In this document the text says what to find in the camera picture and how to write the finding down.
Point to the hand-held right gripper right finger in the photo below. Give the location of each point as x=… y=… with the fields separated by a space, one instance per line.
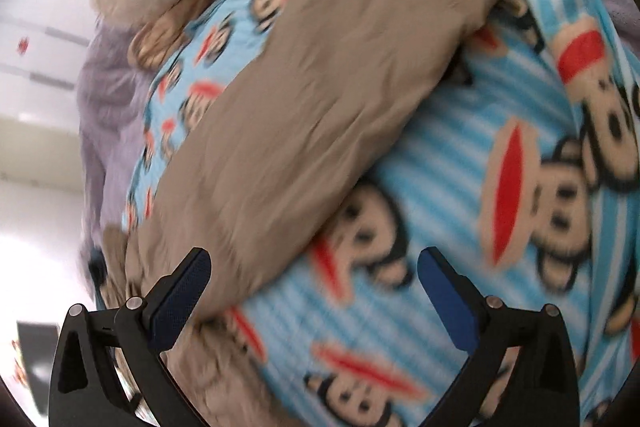
x=445 y=292

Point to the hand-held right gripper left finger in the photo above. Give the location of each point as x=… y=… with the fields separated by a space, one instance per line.
x=176 y=302

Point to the tan puffer jacket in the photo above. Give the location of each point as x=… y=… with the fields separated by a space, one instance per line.
x=330 y=92

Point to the blue striped monkey print blanket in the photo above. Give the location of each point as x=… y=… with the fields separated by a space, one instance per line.
x=450 y=147

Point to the lavender bed sheet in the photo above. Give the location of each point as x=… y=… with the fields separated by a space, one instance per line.
x=107 y=117

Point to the white wardrobe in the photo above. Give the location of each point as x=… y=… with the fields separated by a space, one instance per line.
x=40 y=32

